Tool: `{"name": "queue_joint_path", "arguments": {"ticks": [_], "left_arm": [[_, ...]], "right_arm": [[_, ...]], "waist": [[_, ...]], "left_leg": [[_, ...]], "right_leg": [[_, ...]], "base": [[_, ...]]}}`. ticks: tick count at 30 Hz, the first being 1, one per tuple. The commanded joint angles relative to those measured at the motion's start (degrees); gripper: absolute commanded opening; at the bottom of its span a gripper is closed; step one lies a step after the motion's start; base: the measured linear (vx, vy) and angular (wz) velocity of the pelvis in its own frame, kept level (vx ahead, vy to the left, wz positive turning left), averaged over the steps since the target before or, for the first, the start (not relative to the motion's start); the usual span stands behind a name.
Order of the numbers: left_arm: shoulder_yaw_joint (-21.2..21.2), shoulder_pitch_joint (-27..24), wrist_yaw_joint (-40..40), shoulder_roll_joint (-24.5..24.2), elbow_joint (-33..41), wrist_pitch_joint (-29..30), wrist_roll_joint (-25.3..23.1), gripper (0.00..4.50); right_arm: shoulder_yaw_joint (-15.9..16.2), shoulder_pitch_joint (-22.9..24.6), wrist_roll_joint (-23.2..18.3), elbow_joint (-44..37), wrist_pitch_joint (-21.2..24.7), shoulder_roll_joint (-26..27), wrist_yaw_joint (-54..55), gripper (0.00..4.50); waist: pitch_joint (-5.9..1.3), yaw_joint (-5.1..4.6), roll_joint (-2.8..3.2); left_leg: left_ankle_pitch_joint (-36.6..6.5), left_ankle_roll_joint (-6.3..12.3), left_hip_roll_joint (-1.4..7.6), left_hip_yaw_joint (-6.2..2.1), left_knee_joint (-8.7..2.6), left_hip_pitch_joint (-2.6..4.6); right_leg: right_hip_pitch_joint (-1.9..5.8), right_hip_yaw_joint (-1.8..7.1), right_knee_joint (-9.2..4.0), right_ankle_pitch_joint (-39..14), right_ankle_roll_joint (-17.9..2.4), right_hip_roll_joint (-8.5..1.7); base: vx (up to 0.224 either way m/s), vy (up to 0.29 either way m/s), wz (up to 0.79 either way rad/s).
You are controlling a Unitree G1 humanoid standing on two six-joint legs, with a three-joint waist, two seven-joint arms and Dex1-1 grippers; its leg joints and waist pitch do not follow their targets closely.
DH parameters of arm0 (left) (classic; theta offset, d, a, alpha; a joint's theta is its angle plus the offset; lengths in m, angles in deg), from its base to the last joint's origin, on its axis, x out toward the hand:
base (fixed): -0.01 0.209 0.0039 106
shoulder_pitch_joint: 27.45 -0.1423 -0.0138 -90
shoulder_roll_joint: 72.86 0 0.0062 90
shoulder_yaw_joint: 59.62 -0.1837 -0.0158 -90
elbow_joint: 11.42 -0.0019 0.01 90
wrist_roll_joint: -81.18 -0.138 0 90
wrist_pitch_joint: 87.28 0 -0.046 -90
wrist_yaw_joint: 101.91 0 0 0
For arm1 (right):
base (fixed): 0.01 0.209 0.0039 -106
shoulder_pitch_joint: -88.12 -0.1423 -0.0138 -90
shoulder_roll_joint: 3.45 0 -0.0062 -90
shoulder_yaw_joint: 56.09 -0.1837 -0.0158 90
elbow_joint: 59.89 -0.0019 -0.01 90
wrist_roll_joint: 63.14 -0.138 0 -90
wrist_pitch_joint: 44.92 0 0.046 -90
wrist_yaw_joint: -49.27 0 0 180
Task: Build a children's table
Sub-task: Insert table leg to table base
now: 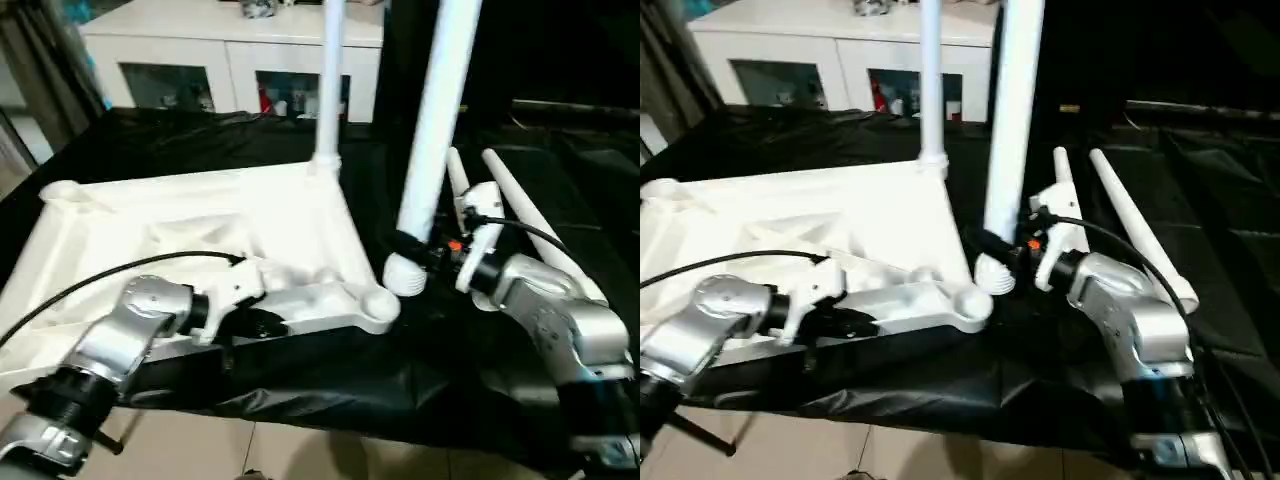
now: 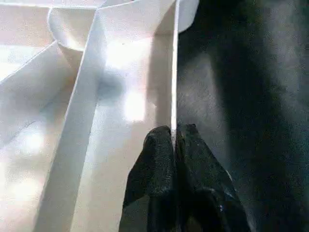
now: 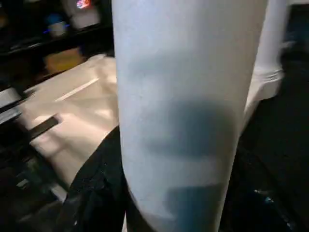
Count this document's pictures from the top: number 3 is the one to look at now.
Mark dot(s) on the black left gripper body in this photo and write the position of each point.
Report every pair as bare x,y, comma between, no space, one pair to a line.
24,140

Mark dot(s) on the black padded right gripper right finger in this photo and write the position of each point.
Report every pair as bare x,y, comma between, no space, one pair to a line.
256,198

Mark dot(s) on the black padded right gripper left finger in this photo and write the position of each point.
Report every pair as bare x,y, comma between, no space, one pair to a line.
96,193

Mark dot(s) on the white plastic table top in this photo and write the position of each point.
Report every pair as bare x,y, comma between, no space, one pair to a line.
72,106

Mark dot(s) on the white plastic table leg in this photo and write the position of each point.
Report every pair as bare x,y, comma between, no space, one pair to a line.
188,106
270,38

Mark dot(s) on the black work mat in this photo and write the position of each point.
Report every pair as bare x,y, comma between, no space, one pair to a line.
280,140

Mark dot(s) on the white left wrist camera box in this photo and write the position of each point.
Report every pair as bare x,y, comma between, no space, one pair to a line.
9,104

